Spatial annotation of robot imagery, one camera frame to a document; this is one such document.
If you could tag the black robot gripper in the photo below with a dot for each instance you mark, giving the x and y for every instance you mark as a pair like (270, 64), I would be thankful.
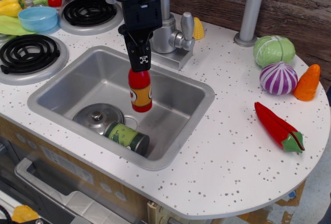
(141, 18)

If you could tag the red toy sauce bottle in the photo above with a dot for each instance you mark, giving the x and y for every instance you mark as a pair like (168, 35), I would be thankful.
(140, 90)

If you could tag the grey toy sink basin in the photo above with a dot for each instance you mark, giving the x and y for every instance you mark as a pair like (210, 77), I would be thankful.
(100, 75)

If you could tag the silver toy faucet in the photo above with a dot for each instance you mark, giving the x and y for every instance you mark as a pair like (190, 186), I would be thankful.
(172, 47)

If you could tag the yellow toy corn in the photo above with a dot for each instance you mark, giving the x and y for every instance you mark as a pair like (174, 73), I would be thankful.
(198, 32)

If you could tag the middle black stove burner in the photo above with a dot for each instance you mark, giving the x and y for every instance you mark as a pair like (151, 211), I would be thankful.
(89, 17)

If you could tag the silver pot lid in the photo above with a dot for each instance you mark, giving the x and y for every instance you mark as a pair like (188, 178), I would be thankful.
(99, 116)

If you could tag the green toy can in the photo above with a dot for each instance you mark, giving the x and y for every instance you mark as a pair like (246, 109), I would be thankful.
(128, 137)

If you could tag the light blue toy bowl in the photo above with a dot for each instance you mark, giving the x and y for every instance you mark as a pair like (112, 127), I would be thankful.
(38, 19)

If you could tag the front black stove burner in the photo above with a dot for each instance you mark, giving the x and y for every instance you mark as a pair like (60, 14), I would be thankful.
(31, 59)

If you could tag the green toy cabbage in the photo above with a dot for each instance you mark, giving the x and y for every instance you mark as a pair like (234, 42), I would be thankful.
(273, 49)

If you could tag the light green toy leaf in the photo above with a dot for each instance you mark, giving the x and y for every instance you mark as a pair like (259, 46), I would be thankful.
(12, 26)

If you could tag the yellow toy bell pepper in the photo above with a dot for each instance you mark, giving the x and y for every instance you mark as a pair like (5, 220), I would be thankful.
(12, 8)

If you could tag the purple toy onion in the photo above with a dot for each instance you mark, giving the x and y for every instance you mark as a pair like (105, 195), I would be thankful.
(278, 78)

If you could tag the orange toy carrot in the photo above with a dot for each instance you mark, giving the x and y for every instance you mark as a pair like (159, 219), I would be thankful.
(308, 83)

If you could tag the red toy chili pepper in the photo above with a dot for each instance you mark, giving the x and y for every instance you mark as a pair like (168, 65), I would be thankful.
(282, 133)

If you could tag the yellow toy under counter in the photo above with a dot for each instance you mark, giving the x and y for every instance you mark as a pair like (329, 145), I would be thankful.
(24, 213)

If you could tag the grey oven door handle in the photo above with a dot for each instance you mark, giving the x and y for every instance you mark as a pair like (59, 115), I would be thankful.
(70, 195)

